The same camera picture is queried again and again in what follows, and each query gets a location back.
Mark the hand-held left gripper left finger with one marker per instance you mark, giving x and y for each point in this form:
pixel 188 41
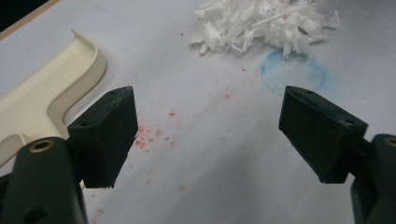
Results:
pixel 104 140

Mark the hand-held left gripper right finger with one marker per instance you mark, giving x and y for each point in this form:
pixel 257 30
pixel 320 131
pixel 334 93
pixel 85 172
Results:
pixel 320 133

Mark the cream plastic dustpan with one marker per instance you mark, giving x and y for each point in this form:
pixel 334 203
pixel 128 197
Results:
pixel 37 99

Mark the pile of white paper scraps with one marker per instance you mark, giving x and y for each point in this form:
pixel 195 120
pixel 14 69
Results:
pixel 258 28

